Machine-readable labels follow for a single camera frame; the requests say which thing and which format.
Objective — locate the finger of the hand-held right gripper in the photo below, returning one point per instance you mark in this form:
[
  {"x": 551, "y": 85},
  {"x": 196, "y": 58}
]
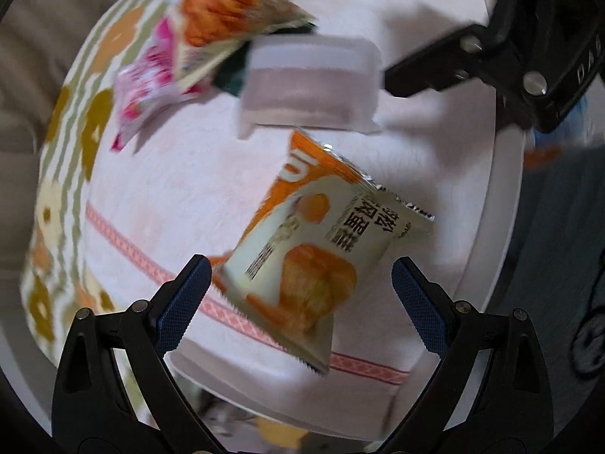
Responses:
[{"x": 444, "y": 66}]

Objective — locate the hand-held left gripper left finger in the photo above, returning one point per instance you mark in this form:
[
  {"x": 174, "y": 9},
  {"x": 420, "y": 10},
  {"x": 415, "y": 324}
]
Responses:
[{"x": 184, "y": 302}]

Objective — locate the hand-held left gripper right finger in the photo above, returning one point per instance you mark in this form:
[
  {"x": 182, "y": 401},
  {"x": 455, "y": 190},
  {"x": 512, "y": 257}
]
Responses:
[{"x": 420, "y": 302}]

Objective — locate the orange bread snack packet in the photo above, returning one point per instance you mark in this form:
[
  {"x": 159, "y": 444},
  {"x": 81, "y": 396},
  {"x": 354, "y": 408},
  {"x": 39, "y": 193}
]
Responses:
[{"x": 302, "y": 255}]

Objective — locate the white towel with pink stripe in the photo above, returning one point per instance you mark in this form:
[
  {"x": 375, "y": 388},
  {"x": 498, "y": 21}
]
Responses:
[{"x": 189, "y": 189}]

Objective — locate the clear plastic snack packet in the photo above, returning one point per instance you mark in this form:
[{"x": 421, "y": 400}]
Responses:
[{"x": 307, "y": 85}]

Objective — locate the dark green snack packet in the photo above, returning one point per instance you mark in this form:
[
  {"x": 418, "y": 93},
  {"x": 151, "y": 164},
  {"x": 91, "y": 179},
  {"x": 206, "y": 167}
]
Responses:
[{"x": 234, "y": 78}]

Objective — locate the floral striped blanket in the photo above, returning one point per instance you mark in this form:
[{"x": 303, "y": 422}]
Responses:
[{"x": 71, "y": 118}]

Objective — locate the pink snack packet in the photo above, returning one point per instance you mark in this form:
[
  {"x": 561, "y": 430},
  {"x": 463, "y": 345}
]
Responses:
[{"x": 146, "y": 80}]

